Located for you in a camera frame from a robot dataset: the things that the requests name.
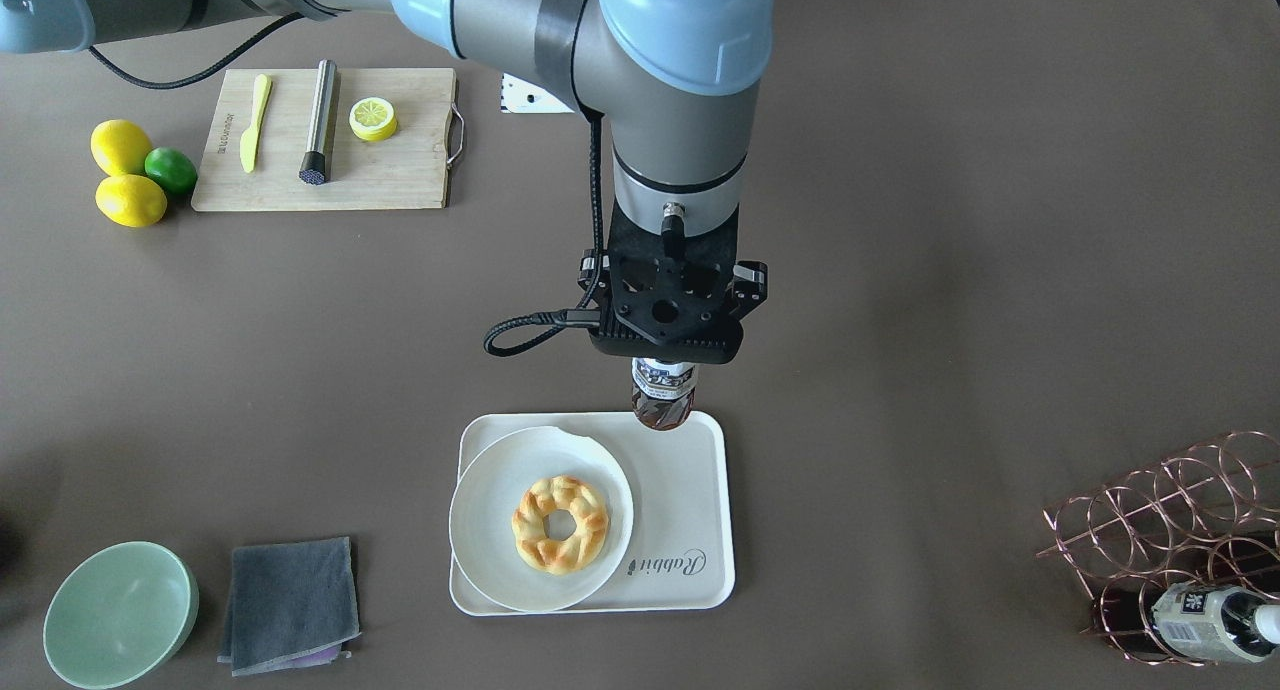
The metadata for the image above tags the green ceramic bowl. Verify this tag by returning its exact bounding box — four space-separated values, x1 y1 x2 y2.
44 542 198 689

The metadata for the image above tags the green lime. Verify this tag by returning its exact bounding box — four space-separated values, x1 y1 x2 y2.
143 147 198 197

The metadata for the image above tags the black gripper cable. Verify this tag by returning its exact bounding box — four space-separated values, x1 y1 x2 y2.
483 110 608 358

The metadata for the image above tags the copper wire bottle rack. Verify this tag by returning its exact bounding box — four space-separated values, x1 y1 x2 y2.
1043 431 1279 666

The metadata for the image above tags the yellow lemon lower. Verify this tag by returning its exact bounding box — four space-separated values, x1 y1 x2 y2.
95 174 169 228

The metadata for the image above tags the half lemon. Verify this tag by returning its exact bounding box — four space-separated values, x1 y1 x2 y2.
348 96 399 142

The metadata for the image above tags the yellow lemon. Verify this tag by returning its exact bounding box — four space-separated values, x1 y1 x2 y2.
90 119 154 178
95 174 169 228

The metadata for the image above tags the braided ring pastry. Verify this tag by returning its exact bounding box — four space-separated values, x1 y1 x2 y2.
511 475 611 576

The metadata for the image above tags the tea bottle white cap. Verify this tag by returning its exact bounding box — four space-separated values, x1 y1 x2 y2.
631 357 698 431

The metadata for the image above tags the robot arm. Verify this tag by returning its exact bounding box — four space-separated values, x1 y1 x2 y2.
3 0 774 365

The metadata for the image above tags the white serving tray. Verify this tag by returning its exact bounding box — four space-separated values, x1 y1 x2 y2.
451 412 736 617

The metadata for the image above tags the yellow plastic knife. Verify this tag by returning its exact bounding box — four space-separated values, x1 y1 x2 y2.
239 72 273 174

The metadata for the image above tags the bamboo cutting board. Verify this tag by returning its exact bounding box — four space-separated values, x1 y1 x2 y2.
191 67 457 213

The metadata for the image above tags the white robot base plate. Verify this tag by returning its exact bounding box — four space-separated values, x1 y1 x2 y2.
499 72 577 113

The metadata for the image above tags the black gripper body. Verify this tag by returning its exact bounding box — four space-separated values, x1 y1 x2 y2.
588 206 768 365

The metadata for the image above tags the grey folded cloth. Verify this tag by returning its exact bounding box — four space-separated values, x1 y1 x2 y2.
218 536 361 677

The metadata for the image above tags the white round plate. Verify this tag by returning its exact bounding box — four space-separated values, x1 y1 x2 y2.
449 428 634 613

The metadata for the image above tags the steel muddler black tip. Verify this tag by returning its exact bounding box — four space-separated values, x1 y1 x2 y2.
298 58 339 187

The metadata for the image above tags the yellow lemon upper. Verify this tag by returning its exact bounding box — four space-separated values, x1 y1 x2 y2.
90 119 154 178

